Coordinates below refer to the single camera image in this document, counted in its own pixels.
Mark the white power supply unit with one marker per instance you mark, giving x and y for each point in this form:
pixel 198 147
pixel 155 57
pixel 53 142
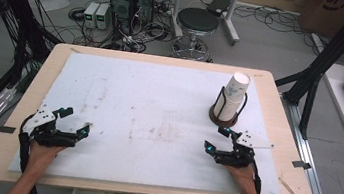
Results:
pixel 102 16
pixel 90 14

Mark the wooden table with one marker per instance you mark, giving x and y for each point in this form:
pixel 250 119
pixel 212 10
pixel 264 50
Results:
pixel 303 185

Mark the black tape piece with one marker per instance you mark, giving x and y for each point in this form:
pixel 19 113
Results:
pixel 7 129
pixel 301 164

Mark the white power strip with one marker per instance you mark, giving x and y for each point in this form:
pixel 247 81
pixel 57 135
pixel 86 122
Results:
pixel 132 42

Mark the black computer tower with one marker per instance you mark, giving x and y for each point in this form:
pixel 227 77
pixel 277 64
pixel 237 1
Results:
pixel 144 4
pixel 121 6

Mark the thin wooden stick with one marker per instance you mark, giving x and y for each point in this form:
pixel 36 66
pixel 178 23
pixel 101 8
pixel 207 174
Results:
pixel 289 189

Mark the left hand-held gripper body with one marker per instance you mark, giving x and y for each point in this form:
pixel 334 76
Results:
pixel 42 127

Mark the black round stool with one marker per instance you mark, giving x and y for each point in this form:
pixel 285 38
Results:
pixel 197 19

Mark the white foam mat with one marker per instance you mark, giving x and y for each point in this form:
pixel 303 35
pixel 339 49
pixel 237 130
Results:
pixel 158 108

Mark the black flat device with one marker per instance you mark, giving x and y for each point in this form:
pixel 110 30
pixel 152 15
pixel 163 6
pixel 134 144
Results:
pixel 218 5

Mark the stack of white cups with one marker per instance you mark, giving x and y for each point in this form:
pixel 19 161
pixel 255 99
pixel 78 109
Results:
pixel 227 107

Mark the person's left hand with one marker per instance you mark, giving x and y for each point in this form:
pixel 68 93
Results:
pixel 41 155

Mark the person's right hand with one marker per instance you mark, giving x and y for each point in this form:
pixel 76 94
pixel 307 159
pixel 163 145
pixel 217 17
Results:
pixel 245 179

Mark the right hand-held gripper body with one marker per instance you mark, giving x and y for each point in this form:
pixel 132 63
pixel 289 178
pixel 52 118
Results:
pixel 241 155

